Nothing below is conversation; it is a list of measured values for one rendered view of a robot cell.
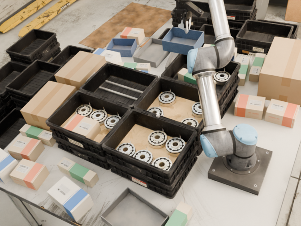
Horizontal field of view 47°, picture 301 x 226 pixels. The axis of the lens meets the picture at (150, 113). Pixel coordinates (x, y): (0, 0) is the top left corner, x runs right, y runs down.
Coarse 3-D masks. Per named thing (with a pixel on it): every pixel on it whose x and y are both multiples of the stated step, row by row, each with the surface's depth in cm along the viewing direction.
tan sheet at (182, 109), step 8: (176, 96) 209; (152, 104) 206; (176, 104) 204; (184, 104) 203; (192, 104) 202; (168, 112) 200; (176, 112) 199; (184, 112) 198; (176, 120) 195; (200, 120) 192
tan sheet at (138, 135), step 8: (136, 128) 194; (144, 128) 193; (128, 136) 191; (136, 136) 190; (144, 136) 189; (168, 136) 187; (136, 144) 186; (144, 144) 185; (152, 152) 180; (160, 152) 180
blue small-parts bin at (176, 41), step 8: (168, 32) 203; (176, 32) 208; (184, 32) 205; (192, 32) 202; (200, 32) 200; (168, 40) 206; (176, 40) 208; (184, 40) 206; (192, 40) 205; (200, 40) 197; (168, 48) 200; (176, 48) 197; (184, 48) 194; (192, 48) 192
